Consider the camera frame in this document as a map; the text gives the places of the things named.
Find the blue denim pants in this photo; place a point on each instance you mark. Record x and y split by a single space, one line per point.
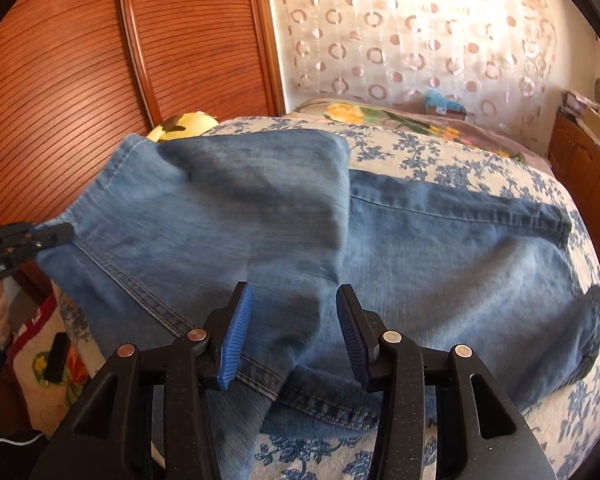
405 250

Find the wooden sideboard cabinet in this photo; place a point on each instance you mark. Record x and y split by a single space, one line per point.
590 180

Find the circle-print sheer curtain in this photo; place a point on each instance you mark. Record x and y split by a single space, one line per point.
405 25

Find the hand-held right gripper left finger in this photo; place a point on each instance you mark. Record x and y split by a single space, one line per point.
235 340

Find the blue gift bag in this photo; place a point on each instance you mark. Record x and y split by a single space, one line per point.
442 105

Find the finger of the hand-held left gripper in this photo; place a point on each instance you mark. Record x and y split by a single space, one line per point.
52 236

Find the blue floral bed quilt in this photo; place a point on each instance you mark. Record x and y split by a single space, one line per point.
430 160

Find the colourful flower pillow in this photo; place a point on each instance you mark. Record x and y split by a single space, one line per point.
380 115

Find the stack of papers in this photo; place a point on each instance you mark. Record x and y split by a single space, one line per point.
577 105

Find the flower print bed sheet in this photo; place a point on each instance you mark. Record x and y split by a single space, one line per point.
30 360

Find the yellow plush toy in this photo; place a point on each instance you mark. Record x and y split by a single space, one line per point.
190 124

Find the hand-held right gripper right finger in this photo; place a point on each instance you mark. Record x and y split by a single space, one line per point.
355 340

